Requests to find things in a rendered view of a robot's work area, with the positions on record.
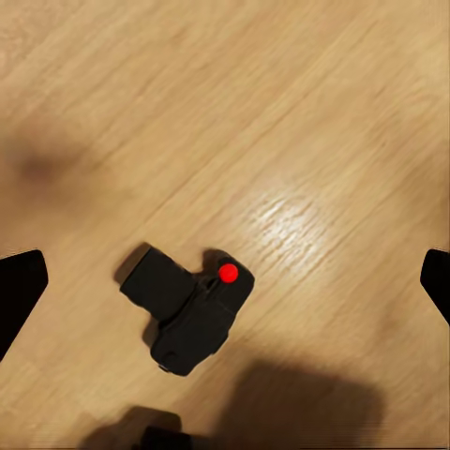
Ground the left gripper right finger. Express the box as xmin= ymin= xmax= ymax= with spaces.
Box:
xmin=420 ymin=249 xmax=450 ymax=324

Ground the digital camera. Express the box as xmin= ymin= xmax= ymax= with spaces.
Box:
xmin=119 ymin=247 xmax=256 ymax=377

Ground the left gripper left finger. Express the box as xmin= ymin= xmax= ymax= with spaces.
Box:
xmin=0 ymin=249 xmax=49 ymax=361

